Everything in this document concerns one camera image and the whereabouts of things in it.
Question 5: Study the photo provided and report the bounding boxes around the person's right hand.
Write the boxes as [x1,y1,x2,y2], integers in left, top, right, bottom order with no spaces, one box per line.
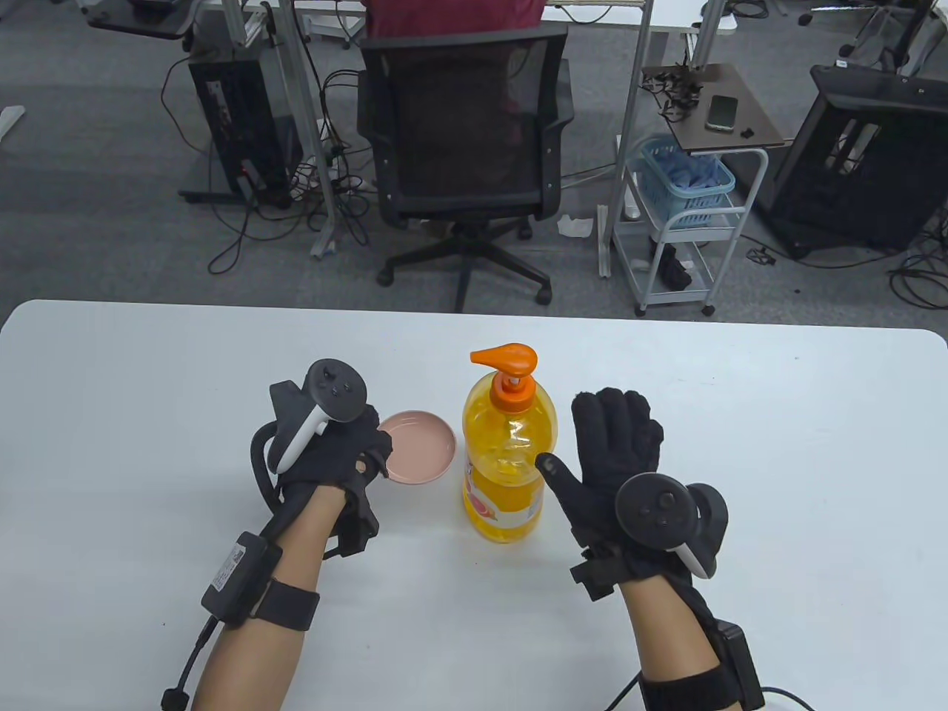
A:
[535,387,713,617]

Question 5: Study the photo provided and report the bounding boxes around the person's left hand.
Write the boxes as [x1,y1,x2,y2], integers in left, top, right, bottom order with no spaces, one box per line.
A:
[276,406,393,558]

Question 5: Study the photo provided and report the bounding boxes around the pink seasoning dish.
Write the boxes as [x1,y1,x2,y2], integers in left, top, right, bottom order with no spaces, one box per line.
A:
[376,410,458,487]

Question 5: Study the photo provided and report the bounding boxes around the yellow dish soap pump bottle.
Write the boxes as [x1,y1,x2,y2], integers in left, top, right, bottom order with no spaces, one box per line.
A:
[462,342,556,545]

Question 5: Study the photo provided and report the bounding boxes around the person's right forearm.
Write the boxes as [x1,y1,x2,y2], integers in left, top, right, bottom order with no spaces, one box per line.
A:
[621,578,730,711]

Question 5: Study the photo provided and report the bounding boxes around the person's left forearm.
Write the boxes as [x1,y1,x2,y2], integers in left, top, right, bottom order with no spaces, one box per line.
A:
[189,489,349,711]

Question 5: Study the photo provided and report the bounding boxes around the black and white hand controller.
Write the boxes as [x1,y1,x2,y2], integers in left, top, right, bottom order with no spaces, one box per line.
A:
[615,473,729,580]
[250,359,369,513]

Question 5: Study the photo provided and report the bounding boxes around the black item in cart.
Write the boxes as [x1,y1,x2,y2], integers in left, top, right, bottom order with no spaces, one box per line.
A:
[650,241,693,291]

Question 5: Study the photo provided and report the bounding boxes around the white rolling cart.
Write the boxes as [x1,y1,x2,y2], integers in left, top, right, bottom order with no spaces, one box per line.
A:
[612,147,771,318]

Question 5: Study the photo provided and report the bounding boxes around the blue plastic basket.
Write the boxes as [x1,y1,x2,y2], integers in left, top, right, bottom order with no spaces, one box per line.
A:
[641,136,736,229]

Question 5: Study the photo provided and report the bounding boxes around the aluminium desk leg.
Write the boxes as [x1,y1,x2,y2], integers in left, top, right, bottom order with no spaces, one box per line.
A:
[687,0,730,69]
[274,0,343,258]
[598,0,652,278]

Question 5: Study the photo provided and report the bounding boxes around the black mesh office chair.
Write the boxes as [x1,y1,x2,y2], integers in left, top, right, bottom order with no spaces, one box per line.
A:
[357,28,575,313]

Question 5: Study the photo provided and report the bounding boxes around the black computer tower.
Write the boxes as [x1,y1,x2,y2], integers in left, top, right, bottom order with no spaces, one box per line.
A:
[187,50,304,210]

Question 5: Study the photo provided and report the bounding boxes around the large black computer case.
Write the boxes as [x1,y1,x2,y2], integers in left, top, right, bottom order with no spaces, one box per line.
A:
[767,65,948,256]

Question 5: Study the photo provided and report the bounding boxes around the dark brown side table top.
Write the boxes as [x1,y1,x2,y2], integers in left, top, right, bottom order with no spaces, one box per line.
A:
[641,62,786,156]

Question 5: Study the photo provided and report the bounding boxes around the white background desk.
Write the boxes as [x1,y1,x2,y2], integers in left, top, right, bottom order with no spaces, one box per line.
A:
[293,0,739,36]

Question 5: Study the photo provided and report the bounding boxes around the black stand tray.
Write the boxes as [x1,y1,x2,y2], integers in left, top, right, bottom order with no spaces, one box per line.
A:
[85,0,204,41]

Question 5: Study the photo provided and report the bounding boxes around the black background office chair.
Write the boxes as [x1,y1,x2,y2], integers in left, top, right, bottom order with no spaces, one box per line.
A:
[796,0,948,75]

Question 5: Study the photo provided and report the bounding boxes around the black floor cables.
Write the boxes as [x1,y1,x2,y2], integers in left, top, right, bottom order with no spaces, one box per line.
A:
[159,56,371,275]
[741,215,948,310]

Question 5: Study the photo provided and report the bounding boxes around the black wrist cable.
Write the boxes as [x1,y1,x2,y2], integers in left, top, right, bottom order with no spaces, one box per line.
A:
[161,618,223,711]

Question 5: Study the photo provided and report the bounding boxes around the black tangled cable bundle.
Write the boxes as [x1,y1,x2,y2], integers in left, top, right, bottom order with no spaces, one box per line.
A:
[641,65,704,125]

